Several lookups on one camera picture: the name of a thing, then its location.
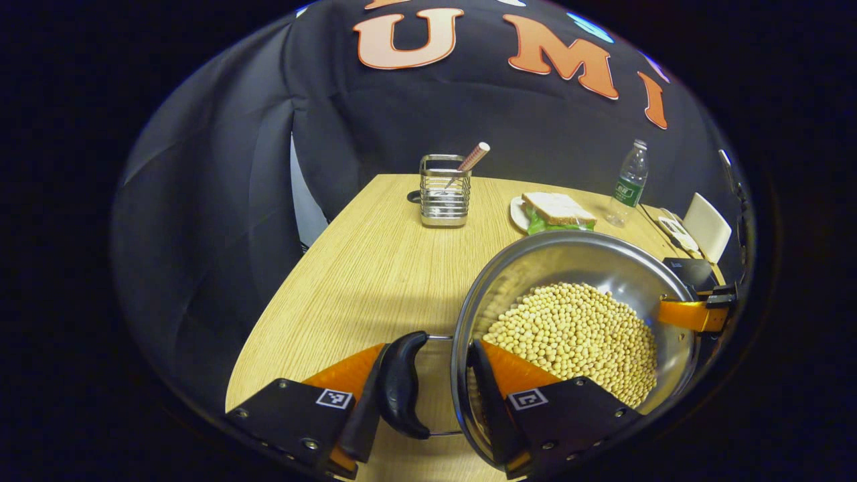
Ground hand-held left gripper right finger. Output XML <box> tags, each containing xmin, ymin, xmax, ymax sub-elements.
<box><xmin>467</xmin><ymin>338</ymin><xmax>645</xmax><ymax>480</ymax></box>

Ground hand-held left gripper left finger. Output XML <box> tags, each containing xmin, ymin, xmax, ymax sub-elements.
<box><xmin>224</xmin><ymin>343</ymin><xmax>390</xmax><ymax>481</ymax></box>

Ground black induction cooktop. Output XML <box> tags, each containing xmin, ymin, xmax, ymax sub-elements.
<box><xmin>661</xmin><ymin>256</ymin><xmax>724</xmax><ymax>297</ymax></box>

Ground steel pot with black handles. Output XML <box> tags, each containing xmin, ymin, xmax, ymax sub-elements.
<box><xmin>376</xmin><ymin>230</ymin><xmax>702</xmax><ymax>471</ymax></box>

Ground white seasoning dish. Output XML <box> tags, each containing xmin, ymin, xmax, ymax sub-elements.
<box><xmin>657</xmin><ymin>216</ymin><xmax>700</xmax><ymax>253</ymax></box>

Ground pile of soybeans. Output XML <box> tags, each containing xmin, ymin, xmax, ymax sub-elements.
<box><xmin>472</xmin><ymin>281</ymin><xmax>659</xmax><ymax>410</ymax></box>

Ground white toaster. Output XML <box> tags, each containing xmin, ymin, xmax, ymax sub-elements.
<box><xmin>683</xmin><ymin>193</ymin><xmax>732</xmax><ymax>264</ymax></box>

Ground clear plastic water bottle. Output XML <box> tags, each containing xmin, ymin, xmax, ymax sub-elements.
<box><xmin>606</xmin><ymin>139</ymin><xmax>649</xmax><ymax>228</ymax></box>

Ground dark metal stand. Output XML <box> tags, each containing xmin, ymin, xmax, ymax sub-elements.
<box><xmin>718</xmin><ymin>149</ymin><xmax>749</xmax><ymax>268</ymax></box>

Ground sandwich with lettuce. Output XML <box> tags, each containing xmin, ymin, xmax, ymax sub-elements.
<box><xmin>522</xmin><ymin>192</ymin><xmax>598</xmax><ymax>236</ymax></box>

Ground small white plate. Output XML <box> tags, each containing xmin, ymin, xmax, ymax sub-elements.
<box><xmin>510</xmin><ymin>195</ymin><xmax>536</xmax><ymax>233</ymax></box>

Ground pink striped straw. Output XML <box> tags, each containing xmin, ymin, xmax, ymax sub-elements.
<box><xmin>445</xmin><ymin>142</ymin><xmax>491</xmax><ymax>189</ymax></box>

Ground metal wire utensil holder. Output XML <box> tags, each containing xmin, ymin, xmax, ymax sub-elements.
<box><xmin>419</xmin><ymin>154</ymin><xmax>472</xmax><ymax>228</ymax></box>

